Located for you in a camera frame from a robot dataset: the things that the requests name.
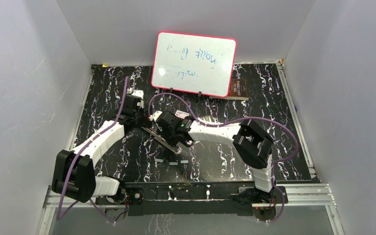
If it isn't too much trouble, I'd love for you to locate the red white staple box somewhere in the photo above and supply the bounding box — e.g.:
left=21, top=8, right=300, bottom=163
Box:
left=175, top=110, right=190, bottom=119

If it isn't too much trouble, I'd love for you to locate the cardboard staple box tray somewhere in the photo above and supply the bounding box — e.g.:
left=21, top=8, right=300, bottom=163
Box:
left=199, top=115, right=214, bottom=125

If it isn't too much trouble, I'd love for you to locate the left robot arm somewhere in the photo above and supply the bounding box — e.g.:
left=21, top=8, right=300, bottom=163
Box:
left=51, top=90, right=147, bottom=204

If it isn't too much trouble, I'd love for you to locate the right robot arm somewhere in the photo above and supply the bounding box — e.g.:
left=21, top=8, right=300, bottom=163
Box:
left=148, top=111, right=276, bottom=203

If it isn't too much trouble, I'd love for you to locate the pink framed whiteboard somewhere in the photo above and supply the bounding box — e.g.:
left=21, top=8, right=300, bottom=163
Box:
left=151, top=31, right=237, bottom=97

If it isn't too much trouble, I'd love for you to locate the brown Three Days book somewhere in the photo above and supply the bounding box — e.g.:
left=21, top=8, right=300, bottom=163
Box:
left=226, top=79, right=249, bottom=101

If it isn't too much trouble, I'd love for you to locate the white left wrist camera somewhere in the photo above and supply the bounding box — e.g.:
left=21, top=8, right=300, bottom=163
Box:
left=126, top=88, right=144, bottom=108

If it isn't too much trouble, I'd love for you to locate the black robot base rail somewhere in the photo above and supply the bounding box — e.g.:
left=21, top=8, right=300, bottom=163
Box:
left=96, top=181, right=289, bottom=219

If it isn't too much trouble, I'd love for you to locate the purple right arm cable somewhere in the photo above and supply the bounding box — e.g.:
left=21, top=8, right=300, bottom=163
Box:
left=147, top=92, right=300, bottom=224

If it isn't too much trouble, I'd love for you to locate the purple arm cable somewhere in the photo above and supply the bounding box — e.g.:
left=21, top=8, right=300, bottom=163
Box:
left=147, top=92, right=300, bottom=224
left=56, top=76, right=130, bottom=224

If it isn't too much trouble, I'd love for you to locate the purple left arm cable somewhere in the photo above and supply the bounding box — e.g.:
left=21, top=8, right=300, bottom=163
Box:
left=56, top=76, right=130, bottom=224

